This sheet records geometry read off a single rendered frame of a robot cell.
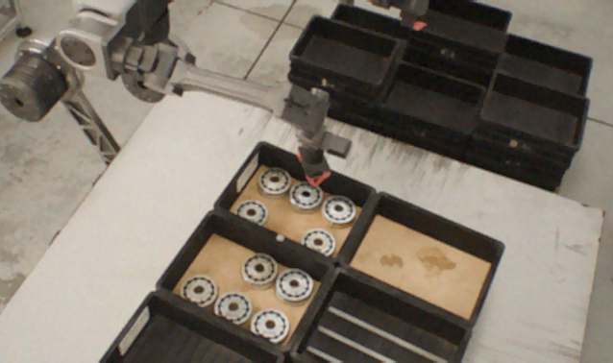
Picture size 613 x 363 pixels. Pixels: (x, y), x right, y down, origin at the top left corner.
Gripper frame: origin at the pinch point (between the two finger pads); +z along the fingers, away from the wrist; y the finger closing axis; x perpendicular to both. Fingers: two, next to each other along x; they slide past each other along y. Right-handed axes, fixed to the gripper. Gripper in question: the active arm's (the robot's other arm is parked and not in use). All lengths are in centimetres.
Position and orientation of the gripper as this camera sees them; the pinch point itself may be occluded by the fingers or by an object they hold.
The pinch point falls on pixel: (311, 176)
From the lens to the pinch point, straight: 220.8
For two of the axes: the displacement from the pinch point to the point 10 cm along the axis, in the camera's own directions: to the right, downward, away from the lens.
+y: -3.3, -7.7, 5.5
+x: -9.4, 2.3, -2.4
